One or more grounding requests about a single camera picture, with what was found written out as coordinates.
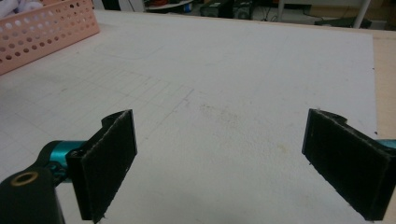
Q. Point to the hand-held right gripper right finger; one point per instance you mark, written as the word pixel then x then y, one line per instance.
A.
pixel 345 161

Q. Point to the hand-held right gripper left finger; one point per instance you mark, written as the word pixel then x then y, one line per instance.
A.
pixel 106 168

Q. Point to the pink perforated plastic basket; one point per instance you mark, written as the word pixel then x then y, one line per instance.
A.
pixel 62 37

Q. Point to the lilac printed towel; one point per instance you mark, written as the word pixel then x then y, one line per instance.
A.
pixel 18 6

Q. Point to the white foam mat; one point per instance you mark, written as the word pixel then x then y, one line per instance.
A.
pixel 218 77

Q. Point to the white metal stand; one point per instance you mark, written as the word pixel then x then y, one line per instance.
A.
pixel 362 12

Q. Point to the black computer tower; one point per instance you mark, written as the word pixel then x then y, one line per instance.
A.
pixel 218 9

